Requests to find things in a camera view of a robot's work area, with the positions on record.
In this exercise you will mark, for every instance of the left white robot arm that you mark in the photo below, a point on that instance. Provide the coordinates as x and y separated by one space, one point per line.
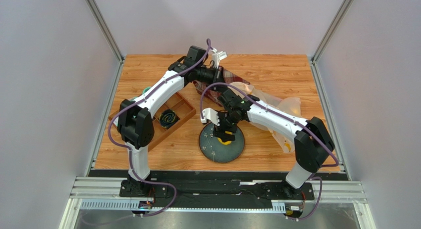
135 118

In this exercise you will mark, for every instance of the wooden compartment tray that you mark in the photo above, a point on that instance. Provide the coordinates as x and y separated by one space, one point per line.
174 113

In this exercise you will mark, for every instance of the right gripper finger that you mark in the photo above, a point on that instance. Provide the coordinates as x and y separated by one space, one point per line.
230 136
221 135

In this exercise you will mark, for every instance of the yellow fake fruit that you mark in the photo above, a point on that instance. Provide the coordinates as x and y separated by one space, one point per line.
224 142

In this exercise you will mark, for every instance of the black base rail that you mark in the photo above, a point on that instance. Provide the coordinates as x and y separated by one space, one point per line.
211 190

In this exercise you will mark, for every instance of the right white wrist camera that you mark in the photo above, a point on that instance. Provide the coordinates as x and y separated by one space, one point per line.
209 115

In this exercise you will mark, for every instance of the aluminium frame rail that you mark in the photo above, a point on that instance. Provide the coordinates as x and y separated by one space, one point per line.
96 194

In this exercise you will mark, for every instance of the blue ceramic plate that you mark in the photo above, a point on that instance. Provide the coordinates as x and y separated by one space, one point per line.
213 150

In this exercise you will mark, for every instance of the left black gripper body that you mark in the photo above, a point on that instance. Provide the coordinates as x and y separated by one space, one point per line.
218 71

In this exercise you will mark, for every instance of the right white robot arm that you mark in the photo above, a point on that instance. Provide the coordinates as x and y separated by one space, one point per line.
311 139

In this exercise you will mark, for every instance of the red plaid cloth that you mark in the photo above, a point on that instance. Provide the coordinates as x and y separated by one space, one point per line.
228 77

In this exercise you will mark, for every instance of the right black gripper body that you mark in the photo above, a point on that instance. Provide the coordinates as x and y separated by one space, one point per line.
225 127

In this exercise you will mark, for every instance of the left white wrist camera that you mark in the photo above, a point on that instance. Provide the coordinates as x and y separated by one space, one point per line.
217 57

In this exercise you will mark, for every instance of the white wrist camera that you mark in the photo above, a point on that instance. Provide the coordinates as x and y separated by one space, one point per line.
217 57
209 115

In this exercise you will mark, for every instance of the translucent plastic bag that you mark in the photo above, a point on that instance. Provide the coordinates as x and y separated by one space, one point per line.
289 105

